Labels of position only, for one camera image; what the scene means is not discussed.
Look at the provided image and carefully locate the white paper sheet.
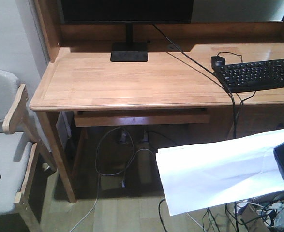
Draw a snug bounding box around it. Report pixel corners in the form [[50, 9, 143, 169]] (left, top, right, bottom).
[[156, 129, 284, 216]]

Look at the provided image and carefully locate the wooden desk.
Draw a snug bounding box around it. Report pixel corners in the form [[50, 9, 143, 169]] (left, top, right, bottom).
[[30, 0, 284, 203]]

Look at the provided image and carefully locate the black keyboard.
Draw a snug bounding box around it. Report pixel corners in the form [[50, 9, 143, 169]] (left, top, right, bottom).
[[214, 59, 284, 93]]

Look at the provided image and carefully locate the black computer mouse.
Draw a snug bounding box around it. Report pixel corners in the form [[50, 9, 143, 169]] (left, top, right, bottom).
[[210, 55, 226, 69]]

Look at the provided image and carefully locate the black computer monitor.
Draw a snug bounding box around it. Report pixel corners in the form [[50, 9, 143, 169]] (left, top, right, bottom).
[[60, 0, 194, 62]]

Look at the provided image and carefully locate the wooden chair grey cushion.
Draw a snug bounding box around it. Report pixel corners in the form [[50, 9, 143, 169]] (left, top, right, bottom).
[[0, 70, 57, 232]]

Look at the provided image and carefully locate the black monitor cable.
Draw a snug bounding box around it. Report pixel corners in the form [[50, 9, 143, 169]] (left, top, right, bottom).
[[152, 23, 240, 140]]

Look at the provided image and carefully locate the grey cable loop under desk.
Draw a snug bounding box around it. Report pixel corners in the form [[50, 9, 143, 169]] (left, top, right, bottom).
[[69, 127, 154, 232]]

